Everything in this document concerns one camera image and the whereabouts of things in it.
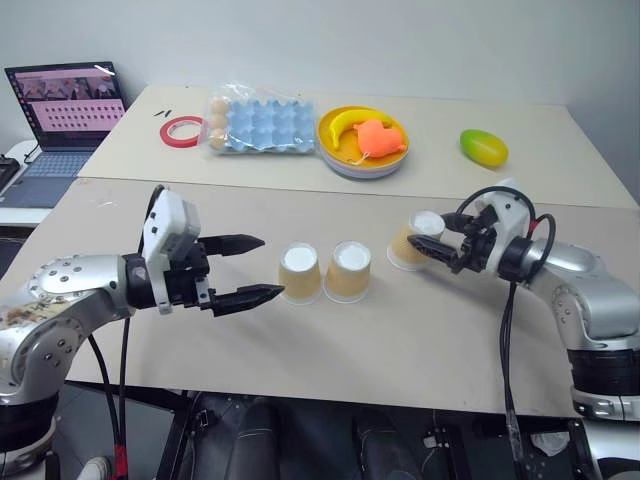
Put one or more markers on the blue egg carton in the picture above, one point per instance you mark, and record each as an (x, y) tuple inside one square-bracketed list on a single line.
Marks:
[(212, 90)]

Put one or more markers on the yellow plate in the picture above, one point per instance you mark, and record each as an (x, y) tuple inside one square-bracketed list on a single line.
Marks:
[(345, 150)]

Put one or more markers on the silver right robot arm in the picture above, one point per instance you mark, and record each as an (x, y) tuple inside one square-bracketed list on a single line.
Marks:
[(585, 285)]

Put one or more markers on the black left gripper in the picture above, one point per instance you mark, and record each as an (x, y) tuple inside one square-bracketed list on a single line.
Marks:
[(187, 282)]

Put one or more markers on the black device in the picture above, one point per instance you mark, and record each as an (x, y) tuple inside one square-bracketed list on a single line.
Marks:
[(7, 175)]

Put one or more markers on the black table frame leg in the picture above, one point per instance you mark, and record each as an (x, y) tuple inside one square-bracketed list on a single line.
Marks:
[(582, 450), (175, 435)]

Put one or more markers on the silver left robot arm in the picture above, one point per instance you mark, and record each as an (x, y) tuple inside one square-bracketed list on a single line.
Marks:
[(75, 285)]

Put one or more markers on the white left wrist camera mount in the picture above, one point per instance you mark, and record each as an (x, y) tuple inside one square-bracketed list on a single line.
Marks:
[(167, 220)]

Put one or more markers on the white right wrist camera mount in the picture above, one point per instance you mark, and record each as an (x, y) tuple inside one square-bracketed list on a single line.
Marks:
[(510, 220)]

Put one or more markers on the stack of pastel plates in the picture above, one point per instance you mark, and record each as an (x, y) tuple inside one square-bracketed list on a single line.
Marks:
[(360, 171)]

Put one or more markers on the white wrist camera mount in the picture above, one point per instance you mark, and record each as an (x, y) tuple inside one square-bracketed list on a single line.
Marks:
[(510, 220), (167, 220)]

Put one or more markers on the beige egg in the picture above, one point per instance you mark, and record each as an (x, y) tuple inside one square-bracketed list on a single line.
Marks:
[(219, 106), (218, 121), (217, 141)]

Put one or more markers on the white shoe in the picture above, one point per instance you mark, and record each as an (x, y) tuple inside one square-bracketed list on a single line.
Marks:
[(95, 469)]

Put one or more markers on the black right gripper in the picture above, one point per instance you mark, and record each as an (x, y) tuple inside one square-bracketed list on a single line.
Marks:
[(477, 247)]

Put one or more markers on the green yellow toy mango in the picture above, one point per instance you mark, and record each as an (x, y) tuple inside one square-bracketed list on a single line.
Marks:
[(484, 148)]

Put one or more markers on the dark rounded shape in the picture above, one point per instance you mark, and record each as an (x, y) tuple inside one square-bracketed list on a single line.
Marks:
[(260, 440), (385, 445)]

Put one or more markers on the orange toy fruit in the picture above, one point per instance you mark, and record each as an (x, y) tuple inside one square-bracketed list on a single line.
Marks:
[(380, 137)]

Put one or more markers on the red tape roll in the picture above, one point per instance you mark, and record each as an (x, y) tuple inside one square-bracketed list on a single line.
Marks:
[(170, 137)]

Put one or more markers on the tan paper cup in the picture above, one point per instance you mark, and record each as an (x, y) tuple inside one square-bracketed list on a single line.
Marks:
[(347, 272), (407, 245), (299, 272)]

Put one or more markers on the blue egg tray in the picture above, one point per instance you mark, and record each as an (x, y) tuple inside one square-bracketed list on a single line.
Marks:
[(272, 122)]

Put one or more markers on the open laptop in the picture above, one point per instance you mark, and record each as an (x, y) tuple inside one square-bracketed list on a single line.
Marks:
[(67, 107)]

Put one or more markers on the yellow toy banana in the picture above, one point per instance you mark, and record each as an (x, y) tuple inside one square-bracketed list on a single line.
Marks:
[(345, 122)]

